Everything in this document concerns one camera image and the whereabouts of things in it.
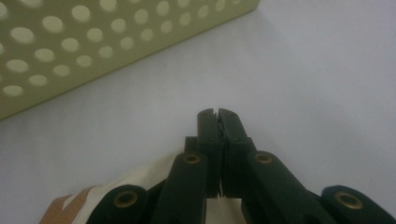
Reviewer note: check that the cream undershirt with tan trim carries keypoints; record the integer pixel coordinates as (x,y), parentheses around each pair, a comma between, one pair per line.
(140,179)

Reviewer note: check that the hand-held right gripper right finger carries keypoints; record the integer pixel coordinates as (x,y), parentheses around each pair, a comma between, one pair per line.
(236,161)

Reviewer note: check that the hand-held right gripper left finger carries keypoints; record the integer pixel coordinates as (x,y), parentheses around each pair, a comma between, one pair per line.
(208,161)

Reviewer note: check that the pale green perforated plastic basket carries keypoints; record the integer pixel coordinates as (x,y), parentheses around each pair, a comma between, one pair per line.
(93,34)

